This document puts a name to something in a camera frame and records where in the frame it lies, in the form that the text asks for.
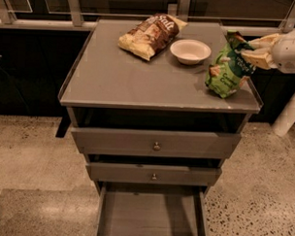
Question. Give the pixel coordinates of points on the green rice chip bag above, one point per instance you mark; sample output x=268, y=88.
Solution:
x=228, y=71

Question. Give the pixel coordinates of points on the white pillar post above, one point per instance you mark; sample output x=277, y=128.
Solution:
x=286, y=118

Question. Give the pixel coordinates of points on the grey bottom drawer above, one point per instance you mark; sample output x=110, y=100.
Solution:
x=151, y=210

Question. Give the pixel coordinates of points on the brown salt chip bag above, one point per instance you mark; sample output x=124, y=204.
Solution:
x=151, y=35

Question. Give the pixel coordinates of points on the grey drawer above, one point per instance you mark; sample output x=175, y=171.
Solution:
x=154, y=143
x=152, y=174
x=151, y=210

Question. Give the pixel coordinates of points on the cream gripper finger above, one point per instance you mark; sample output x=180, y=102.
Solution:
x=261, y=58
x=266, y=42

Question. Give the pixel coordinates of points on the white paper bowl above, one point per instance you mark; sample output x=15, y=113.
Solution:
x=190, y=52

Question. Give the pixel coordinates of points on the metal window railing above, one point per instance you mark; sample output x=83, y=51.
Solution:
x=251, y=17

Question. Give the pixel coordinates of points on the grey top drawer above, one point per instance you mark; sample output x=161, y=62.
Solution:
x=154, y=143

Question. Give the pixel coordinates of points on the grey middle drawer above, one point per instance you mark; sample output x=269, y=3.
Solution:
x=152, y=174

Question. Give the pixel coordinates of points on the grey drawer cabinet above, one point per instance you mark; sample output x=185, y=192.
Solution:
x=112, y=88

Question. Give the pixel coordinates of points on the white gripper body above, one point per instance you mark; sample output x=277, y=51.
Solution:
x=288, y=52

